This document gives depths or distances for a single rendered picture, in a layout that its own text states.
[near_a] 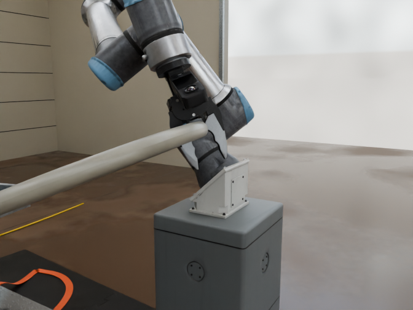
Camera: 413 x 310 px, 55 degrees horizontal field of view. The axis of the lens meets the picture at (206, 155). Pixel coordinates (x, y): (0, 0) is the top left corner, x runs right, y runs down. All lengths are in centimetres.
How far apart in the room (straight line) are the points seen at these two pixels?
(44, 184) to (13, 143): 724
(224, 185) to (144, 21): 83
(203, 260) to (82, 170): 102
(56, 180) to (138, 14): 39
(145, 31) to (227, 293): 101
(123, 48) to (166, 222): 81
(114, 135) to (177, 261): 574
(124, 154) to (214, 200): 99
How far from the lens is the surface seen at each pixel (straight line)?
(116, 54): 93
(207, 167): 152
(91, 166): 54
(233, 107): 154
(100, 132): 742
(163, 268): 163
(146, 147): 56
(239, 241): 140
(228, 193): 151
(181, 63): 79
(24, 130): 789
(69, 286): 290
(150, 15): 80
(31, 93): 795
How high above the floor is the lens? 136
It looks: 11 degrees down
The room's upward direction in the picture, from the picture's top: straight up
